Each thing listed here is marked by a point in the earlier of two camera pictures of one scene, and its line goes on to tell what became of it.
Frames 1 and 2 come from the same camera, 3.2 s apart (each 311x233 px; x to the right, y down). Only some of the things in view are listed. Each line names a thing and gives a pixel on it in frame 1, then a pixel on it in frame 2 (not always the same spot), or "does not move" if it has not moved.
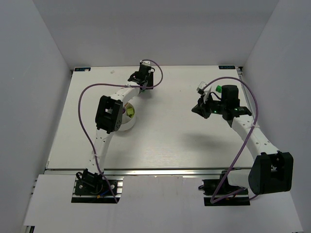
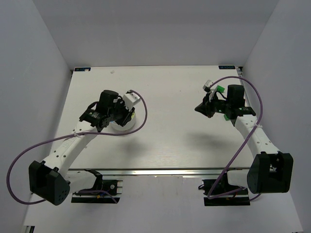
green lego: x=219 y=89 does not move
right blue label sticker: x=227 y=67 does not move
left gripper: x=137 y=79 -> x=127 y=116
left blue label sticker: x=82 y=69 does not move
